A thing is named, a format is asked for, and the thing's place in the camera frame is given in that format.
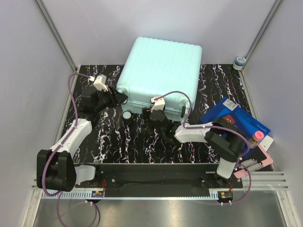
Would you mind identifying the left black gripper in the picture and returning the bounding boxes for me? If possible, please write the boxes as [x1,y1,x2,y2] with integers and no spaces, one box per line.
[94,86,127,112]

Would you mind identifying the mint green suitcase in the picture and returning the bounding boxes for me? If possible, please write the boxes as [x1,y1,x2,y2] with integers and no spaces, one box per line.
[116,37,202,122]

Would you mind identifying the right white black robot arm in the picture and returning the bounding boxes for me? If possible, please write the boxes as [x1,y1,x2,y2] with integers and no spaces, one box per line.
[142,108,250,188]

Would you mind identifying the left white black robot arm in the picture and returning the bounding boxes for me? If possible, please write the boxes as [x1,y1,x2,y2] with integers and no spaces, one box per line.
[36,87,128,196]

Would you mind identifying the red brown travel adapter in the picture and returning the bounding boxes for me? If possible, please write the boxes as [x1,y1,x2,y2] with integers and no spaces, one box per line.
[223,115,236,125]

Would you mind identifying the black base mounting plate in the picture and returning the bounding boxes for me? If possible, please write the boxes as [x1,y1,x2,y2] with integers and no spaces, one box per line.
[77,164,243,198]

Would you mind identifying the blue white jar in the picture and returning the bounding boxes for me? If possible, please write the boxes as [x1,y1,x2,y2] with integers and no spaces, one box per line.
[233,56,246,70]

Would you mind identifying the pink cap small bottle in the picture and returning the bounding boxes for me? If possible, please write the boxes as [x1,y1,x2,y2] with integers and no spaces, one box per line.
[250,131,264,148]

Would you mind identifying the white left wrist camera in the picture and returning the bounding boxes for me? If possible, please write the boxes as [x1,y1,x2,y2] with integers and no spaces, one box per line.
[89,74,108,92]

